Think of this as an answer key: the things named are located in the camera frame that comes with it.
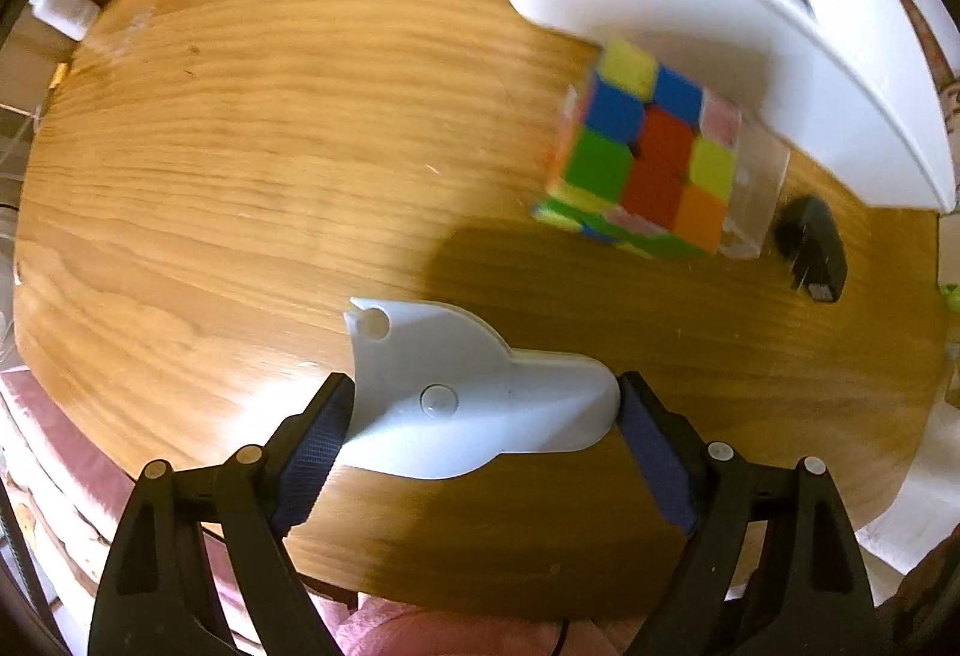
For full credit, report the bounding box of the white plastic holder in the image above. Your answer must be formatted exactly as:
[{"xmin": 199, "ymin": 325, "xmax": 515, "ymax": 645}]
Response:
[{"xmin": 341, "ymin": 296, "xmax": 622, "ymax": 481}]

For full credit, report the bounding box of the maroon and white blanket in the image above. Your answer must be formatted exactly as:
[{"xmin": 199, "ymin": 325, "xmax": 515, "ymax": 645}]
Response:
[{"xmin": 0, "ymin": 363, "xmax": 248, "ymax": 656}]

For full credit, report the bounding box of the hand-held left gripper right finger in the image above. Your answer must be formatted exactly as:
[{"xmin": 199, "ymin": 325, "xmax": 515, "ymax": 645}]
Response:
[{"xmin": 616, "ymin": 371, "xmax": 880, "ymax": 656}]

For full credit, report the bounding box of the clear plastic case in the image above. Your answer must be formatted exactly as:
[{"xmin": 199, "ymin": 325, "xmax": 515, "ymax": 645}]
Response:
[{"xmin": 716, "ymin": 124, "xmax": 792, "ymax": 261}]

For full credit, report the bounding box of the white sheet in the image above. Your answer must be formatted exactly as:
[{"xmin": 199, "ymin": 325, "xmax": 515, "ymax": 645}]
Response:
[{"xmin": 855, "ymin": 393, "xmax": 960, "ymax": 574}]

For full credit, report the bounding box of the black power adapter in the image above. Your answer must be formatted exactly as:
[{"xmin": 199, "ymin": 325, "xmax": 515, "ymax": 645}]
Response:
[{"xmin": 772, "ymin": 195, "xmax": 848, "ymax": 305}]

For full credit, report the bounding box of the multicoloured puzzle cube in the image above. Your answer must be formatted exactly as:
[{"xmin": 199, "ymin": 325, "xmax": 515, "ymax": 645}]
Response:
[{"xmin": 531, "ymin": 37, "xmax": 743, "ymax": 261}]

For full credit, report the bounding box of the pink cloth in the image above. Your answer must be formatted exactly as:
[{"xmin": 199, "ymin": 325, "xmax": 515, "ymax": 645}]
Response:
[{"xmin": 300, "ymin": 592, "xmax": 646, "ymax": 656}]

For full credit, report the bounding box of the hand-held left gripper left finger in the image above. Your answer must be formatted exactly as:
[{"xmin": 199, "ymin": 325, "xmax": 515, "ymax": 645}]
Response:
[{"xmin": 88, "ymin": 371, "xmax": 357, "ymax": 656}]

